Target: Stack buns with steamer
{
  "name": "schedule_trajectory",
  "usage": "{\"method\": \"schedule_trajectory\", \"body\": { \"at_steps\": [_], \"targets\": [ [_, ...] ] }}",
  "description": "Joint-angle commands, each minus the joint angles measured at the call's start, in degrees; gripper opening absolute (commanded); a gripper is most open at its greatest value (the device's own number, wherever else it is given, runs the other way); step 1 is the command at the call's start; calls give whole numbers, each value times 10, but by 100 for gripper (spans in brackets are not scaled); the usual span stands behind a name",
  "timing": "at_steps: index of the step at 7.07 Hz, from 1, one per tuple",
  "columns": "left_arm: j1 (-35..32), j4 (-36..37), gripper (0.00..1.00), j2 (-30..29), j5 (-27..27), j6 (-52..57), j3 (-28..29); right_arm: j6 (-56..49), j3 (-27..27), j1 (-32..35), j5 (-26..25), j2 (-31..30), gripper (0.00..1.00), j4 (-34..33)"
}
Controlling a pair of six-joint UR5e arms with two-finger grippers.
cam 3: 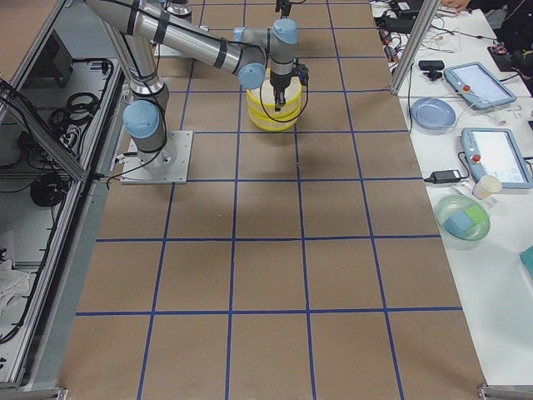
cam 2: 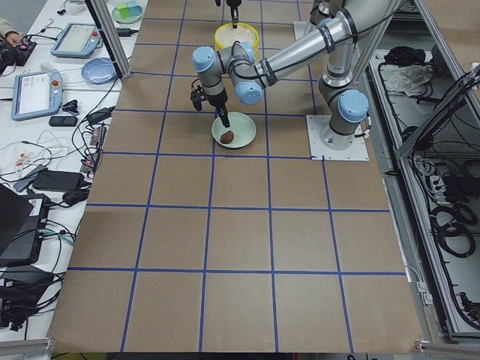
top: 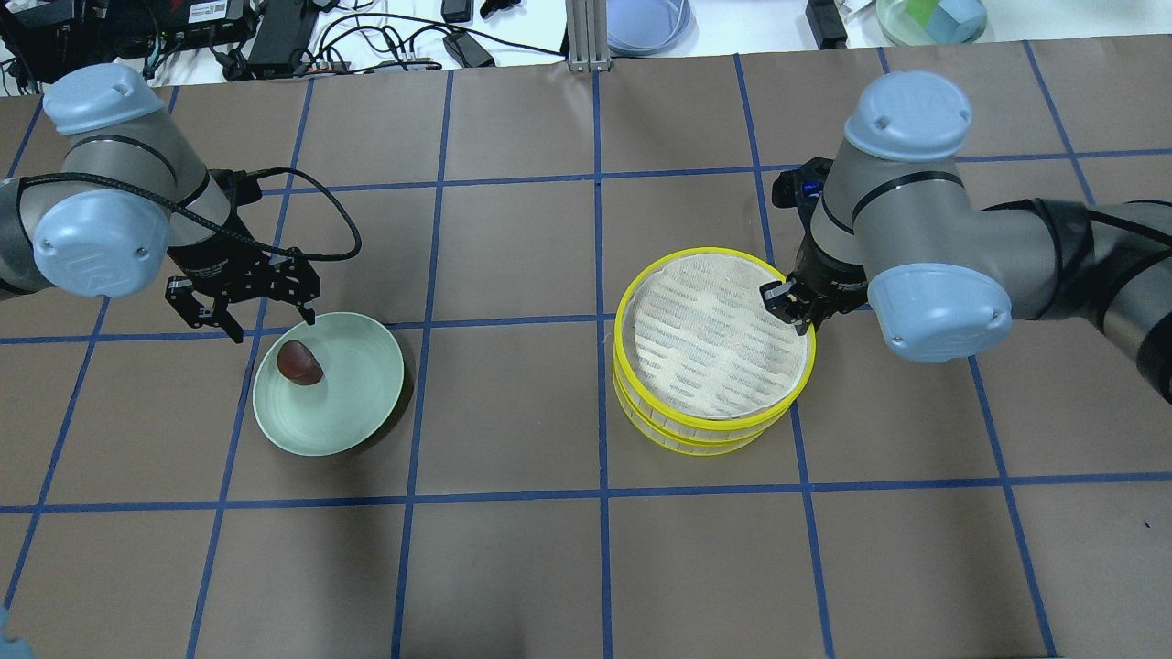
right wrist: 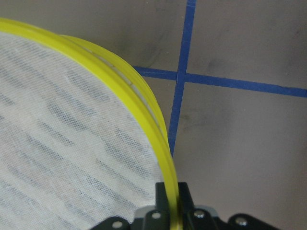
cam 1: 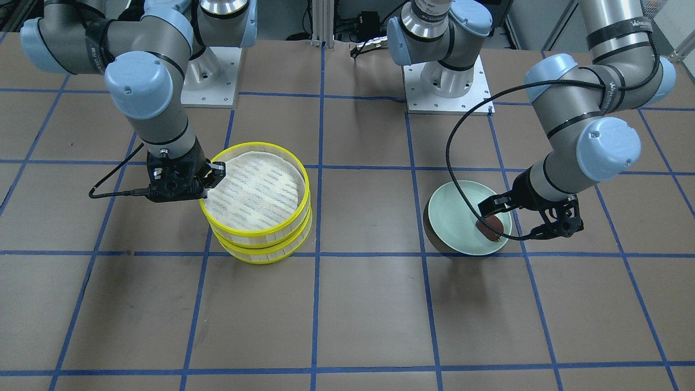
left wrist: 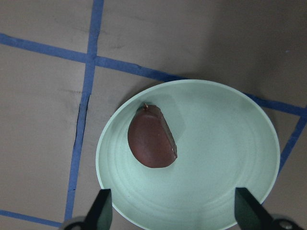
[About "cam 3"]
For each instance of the black webcam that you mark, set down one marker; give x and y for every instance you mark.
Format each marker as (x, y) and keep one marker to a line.
(432, 68)

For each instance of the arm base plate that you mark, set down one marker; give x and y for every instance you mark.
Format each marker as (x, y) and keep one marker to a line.
(170, 166)

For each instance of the upper teach pendant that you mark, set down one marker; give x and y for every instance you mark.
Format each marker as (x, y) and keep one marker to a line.
(478, 86)

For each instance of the lower teach pendant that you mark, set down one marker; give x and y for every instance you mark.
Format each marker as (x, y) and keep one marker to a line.
(495, 152)

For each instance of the blue plate on bench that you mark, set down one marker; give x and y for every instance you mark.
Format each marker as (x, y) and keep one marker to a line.
(433, 115)

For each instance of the paper cup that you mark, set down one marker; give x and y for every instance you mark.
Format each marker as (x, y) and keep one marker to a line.
(487, 186)

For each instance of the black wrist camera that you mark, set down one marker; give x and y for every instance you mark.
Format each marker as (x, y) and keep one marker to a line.
(301, 71)

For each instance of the glass bowl with sponges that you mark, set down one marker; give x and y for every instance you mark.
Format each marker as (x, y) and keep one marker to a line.
(463, 221)

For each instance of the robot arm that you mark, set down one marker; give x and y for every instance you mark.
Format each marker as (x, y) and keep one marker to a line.
(252, 55)

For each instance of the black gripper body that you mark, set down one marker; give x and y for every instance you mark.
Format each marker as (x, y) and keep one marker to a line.
(283, 6)
(277, 80)

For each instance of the aluminium frame post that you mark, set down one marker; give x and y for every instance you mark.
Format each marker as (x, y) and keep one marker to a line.
(419, 30)

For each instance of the black power adapter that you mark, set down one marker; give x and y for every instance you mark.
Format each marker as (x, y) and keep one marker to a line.
(445, 176)

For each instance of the teach pendant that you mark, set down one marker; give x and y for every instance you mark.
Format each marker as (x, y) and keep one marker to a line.
(478, 86)
(495, 152)

